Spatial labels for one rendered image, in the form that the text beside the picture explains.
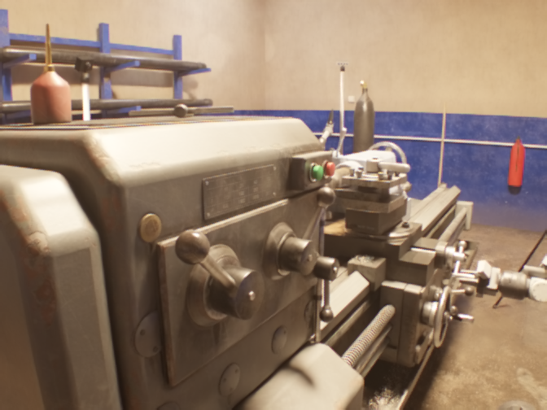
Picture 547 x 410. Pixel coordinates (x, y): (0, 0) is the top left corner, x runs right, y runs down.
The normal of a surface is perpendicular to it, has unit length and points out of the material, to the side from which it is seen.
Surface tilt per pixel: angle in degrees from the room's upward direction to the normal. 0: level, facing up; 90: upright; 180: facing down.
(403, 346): 90
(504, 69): 90
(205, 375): 90
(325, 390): 32
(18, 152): 90
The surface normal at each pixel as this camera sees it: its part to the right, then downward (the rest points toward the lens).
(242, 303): 0.85, 0.11
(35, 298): 0.10, 0.22
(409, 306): -0.53, 0.18
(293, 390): 0.45, -0.77
